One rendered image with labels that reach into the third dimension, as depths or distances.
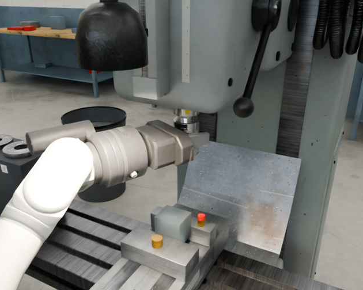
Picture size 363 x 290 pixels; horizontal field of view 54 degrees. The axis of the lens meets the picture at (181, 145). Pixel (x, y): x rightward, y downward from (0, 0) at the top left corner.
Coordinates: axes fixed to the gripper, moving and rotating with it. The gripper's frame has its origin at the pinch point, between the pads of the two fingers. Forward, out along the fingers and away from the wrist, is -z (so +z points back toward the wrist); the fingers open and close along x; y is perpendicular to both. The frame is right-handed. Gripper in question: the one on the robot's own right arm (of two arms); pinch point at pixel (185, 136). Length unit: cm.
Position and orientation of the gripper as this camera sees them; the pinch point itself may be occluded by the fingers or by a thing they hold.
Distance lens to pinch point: 65.1
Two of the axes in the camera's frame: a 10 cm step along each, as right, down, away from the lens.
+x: -6.0, -3.2, 7.3
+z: -8.0, 2.3, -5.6
